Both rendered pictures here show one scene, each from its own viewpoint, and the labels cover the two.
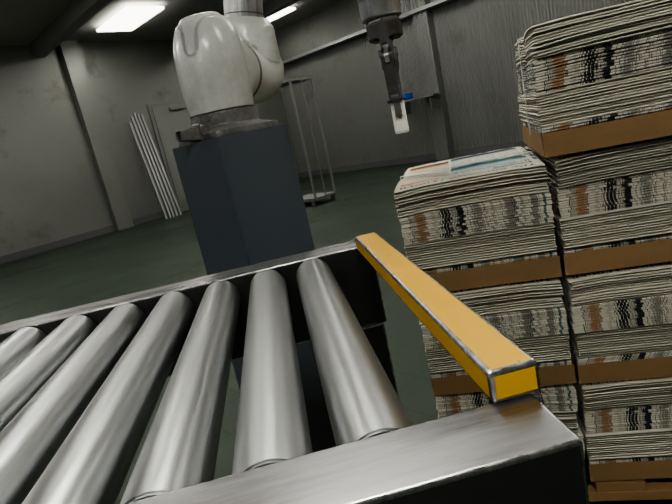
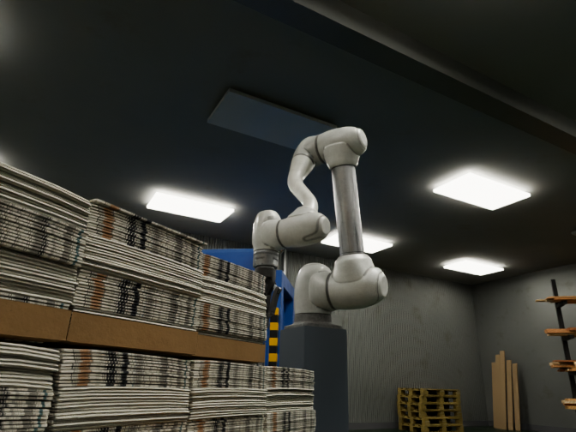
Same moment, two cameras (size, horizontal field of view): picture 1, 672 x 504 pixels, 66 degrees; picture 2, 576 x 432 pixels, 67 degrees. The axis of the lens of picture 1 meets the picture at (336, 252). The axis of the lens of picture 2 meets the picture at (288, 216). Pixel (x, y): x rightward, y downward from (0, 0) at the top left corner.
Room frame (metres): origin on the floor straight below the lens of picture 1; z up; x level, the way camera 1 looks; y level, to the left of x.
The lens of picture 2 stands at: (1.62, -1.64, 0.79)
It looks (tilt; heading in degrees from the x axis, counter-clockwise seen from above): 21 degrees up; 104
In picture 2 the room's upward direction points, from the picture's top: 2 degrees clockwise
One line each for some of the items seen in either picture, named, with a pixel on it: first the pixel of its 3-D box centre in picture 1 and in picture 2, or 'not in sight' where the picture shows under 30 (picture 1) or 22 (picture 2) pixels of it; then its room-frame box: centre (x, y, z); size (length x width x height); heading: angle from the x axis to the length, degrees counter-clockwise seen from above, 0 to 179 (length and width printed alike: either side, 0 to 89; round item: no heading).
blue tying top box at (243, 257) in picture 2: not in sight; (231, 268); (0.34, 1.61, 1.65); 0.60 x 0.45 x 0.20; 5
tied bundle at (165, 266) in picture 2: not in sight; (83, 293); (1.01, -0.88, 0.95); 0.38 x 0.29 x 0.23; 164
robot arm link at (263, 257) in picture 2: (380, 7); (266, 261); (1.18, -0.20, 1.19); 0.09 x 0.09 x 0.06
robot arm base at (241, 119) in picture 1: (219, 125); (310, 323); (1.26, 0.20, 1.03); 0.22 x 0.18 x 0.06; 133
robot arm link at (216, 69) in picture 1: (212, 64); (315, 289); (1.28, 0.19, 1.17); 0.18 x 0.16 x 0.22; 161
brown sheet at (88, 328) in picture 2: not in sight; (75, 339); (1.00, -0.88, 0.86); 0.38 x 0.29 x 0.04; 164
